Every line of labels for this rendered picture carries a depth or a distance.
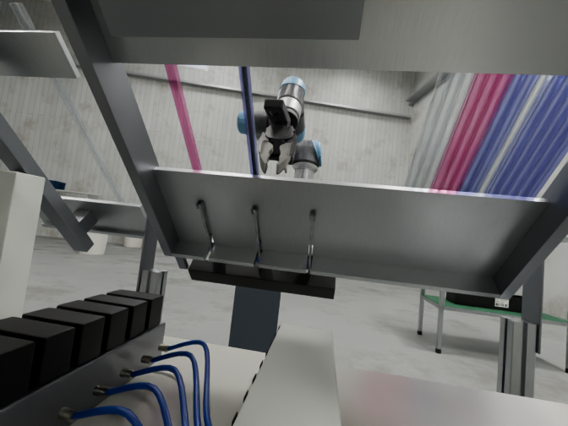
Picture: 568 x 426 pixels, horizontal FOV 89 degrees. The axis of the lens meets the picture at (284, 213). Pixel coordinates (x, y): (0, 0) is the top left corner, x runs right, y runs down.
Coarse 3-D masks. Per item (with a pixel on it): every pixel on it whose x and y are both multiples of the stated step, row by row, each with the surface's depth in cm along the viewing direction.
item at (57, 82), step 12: (24, 12) 46; (24, 24) 47; (60, 84) 53; (60, 96) 55; (72, 108) 56; (84, 132) 60; (96, 156) 64; (108, 168) 67; (108, 180) 68; (120, 192) 71
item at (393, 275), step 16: (176, 256) 64; (192, 256) 63; (224, 256) 62; (240, 256) 62; (256, 256) 63; (272, 256) 62; (288, 256) 62; (304, 256) 62; (304, 272) 60; (320, 272) 59; (336, 272) 58; (352, 272) 58; (368, 272) 58; (384, 272) 58; (400, 272) 58; (416, 272) 58; (432, 272) 58; (448, 272) 58; (432, 288) 56; (448, 288) 55; (464, 288) 55; (480, 288) 55; (496, 288) 55
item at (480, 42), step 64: (128, 0) 33; (192, 0) 32; (256, 0) 31; (320, 0) 30; (384, 0) 32; (448, 0) 31; (512, 0) 30; (192, 64) 40; (256, 64) 38; (320, 64) 37; (384, 64) 36; (448, 64) 35; (512, 64) 34
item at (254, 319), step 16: (240, 288) 112; (240, 304) 112; (256, 304) 113; (272, 304) 113; (240, 320) 112; (256, 320) 112; (272, 320) 113; (240, 336) 111; (256, 336) 112; (272, 336) 112
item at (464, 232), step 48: (192, 192) 56; (240, 192) 54; (288, 192) 52; (336, 192) 50; (384, 192) 48; (432, 192) 47; (192, 240) 65; (240, 240) 63; (288, 240) 60; (336, 240) 58; (384, 240) 55; (432, 240) 53; (480, 240) 51
